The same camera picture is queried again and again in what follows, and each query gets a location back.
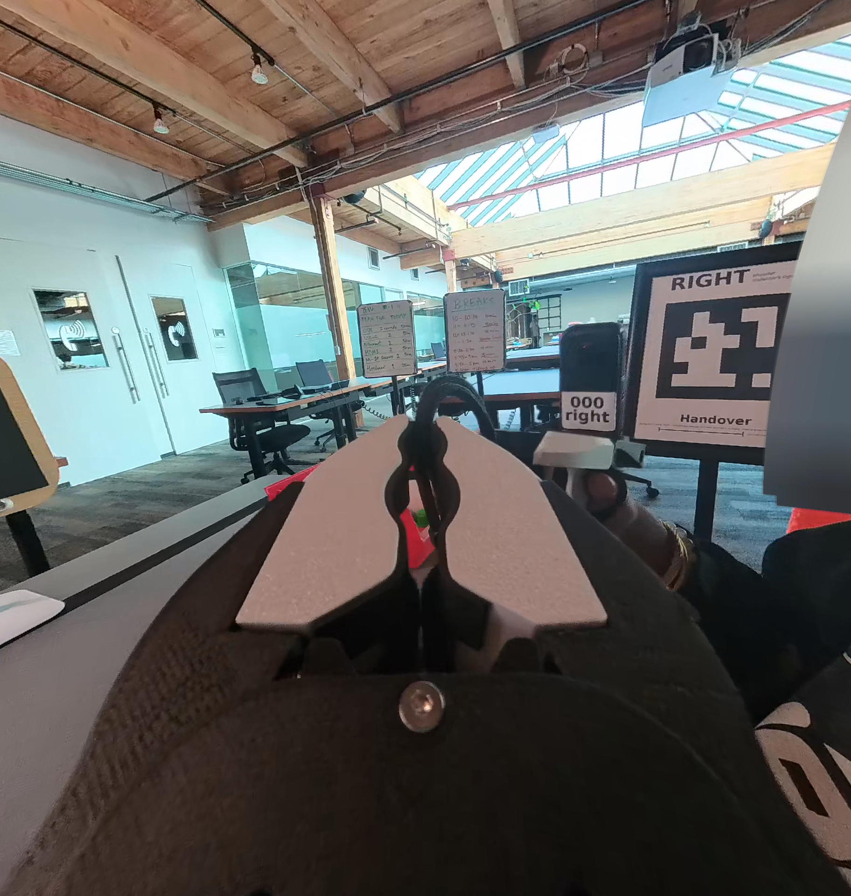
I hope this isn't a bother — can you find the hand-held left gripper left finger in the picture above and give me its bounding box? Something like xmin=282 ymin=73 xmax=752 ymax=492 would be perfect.
xmin=235 ymin=415 xmax=424 ymax=638

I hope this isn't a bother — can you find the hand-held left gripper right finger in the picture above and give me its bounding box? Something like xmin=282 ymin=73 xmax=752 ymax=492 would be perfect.
xmin=434 ymin=418 xmax=610 ymax=662

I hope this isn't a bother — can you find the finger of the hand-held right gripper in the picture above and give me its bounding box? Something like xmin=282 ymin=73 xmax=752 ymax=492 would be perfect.
xmin=532 ymin=429 xmax=615 ymax=491

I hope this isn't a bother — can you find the red plastic storage bin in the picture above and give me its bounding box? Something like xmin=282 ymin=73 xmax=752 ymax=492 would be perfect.
xmin=265 ymin=464 xmax=440 ymax=569

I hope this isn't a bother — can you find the black cable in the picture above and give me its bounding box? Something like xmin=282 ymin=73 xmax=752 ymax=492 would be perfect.
xmin=406 ymin=374 xmax=500 ymax=568

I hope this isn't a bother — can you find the person's right forearm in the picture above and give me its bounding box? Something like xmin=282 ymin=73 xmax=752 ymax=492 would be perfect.
xmin=677 ymin=539 xmax=811 ymax=722

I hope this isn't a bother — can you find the person's right hand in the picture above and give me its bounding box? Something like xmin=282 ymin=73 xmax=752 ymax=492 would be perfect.
xmin=583 ymin=469 xmax=675 ymax=561

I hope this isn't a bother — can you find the handwritten whiteboard sign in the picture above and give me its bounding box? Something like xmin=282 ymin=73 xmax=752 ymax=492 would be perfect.
xmin=357 ymin=300 xmax=419 ymax=380
xmin=443 ymin=288 xmax=508 ymax=374

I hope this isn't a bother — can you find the black framed marker sign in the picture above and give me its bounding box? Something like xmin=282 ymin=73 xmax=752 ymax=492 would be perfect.
xmin=621 ymin=240 xmax=806 ymax=543

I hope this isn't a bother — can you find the black office chair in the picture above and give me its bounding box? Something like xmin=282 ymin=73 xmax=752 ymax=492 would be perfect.
xmin=210 ymin=367 xmax=312 ymax=485
xmin=294 ymin=358 xmax=346 ymax=450

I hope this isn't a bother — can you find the orange traffic cone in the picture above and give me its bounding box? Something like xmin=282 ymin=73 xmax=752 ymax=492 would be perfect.
xmin=786 ymin=505 xmax=851 ymax=539

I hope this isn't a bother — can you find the white ceiling projector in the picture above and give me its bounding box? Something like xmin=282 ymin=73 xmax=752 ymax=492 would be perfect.
xmin=641 ymin=28 xmax=743 ymax=128

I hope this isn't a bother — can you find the white desk lamp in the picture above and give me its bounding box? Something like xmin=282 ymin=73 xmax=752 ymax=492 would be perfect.
xmin=0 ymin=498 xmax=66 ymax=659

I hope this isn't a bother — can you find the gold bracelet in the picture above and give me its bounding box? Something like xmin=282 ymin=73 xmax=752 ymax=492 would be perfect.
xmin=658 ymin=521 xmax=699 ymax=592

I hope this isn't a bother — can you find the wooden support post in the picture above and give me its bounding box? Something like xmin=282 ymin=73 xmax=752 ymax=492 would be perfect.
xmin=305 ymin=189 xmax=362 ymax=429

